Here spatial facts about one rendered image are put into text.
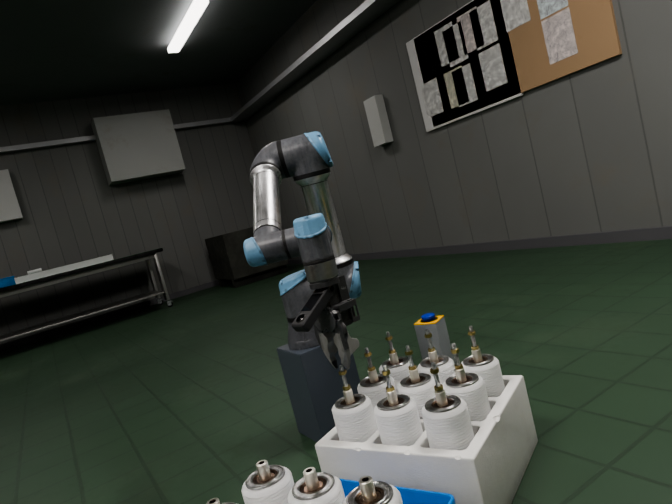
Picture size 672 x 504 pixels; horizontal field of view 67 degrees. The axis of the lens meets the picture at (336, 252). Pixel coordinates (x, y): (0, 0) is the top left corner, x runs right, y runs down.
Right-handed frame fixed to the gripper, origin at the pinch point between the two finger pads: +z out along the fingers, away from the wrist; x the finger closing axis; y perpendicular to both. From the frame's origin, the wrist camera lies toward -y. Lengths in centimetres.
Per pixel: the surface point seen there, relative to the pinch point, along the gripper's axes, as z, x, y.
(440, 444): 16.0, -23.8, 0.8
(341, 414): 10.3, -1.2, -3.9
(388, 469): 20.9, -12.7, -4.6
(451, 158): -52, 161, 324
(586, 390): 35, -26, 68
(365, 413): 11.6, -4.7, 0.2
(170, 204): -98, 598, 272
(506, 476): 28.6, -29.5, 12.6
